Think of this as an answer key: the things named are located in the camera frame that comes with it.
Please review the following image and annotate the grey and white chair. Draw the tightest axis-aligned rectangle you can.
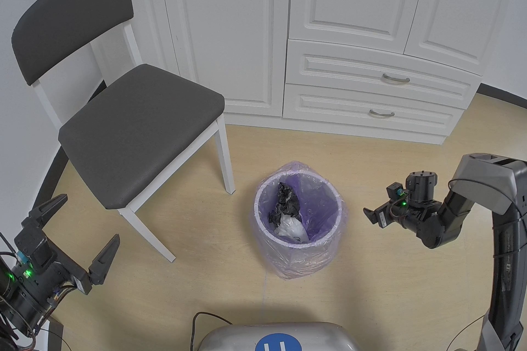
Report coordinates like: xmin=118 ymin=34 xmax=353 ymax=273
xmin=11 ymin=0 xmax=235 ymax=263

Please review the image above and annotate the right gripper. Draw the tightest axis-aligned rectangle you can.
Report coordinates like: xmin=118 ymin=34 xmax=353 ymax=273
xmin=363 ymin=205 xmax=418 ymax=232

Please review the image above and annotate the white trash bin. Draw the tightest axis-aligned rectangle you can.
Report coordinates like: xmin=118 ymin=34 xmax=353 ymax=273
xmin=253 ymin=170 xmax=343 ymax=280

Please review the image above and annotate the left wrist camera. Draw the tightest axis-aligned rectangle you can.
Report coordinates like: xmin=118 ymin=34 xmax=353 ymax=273
xmin=13 ymin=227 xmax=51 ymax=273

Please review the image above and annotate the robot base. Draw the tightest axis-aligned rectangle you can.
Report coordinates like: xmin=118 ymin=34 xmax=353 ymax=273
xmin=198 ymin=322 xmax=355 ymax=351

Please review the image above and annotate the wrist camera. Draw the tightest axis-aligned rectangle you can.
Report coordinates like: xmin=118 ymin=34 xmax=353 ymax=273
xmin=13 ymin=227 xmax=51 ymax=273
xmin=385 ymin=182 xmax=407 ymax=202

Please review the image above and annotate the white wardrobe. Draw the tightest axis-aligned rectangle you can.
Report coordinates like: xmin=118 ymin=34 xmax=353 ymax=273
xmin=66 ymin=0 xmax=511 ymax=145

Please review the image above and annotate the black cable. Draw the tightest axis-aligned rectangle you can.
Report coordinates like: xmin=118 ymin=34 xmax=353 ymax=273
xmin=191 ymin=312 xmax=233 ymax=351
xmin=447 ymin=314 xmax=490 ymax=351

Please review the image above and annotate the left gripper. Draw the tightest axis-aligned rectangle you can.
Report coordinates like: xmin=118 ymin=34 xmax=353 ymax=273
xmin=0 ymin=194 xmax=121 ymax=322

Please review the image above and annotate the black plastic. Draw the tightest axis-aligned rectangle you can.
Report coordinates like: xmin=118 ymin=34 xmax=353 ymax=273
xmin=268 ymin=182 xmax=303 ymax=224

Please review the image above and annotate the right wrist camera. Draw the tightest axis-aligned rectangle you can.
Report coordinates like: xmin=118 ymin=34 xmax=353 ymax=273
xmin=385 ymin=182 xmax=407 ymax=202

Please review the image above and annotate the purple plastic bag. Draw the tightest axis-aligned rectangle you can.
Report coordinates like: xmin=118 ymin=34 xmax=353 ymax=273
xmin=252 ymin=162 xmax=351 ymax=281

